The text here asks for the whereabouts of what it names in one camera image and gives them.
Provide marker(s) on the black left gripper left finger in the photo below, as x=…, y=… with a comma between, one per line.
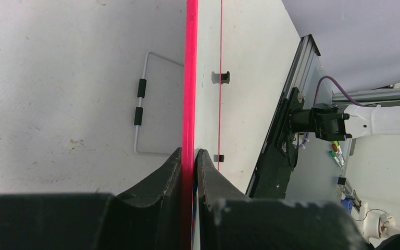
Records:
x=146, y=216

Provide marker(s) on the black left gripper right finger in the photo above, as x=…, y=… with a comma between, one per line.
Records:
x=228, y=219

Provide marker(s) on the pink framed whiteboard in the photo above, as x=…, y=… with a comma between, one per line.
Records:
x=201, y=91

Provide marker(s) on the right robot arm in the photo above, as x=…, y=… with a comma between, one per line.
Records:
x=332, y=123

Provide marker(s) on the black clip near corner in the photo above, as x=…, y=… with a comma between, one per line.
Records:
x=218, y=158

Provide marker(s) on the black clip far along edge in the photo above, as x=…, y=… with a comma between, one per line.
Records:
x=220, y=78

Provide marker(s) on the black table front rail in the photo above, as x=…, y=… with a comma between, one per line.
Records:
x=278, y=156

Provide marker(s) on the wire whiteboard stand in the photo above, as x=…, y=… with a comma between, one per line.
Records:
x=158, y=114

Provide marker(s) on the aluminium frame rail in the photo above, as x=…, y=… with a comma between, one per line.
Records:
x=302, y=64

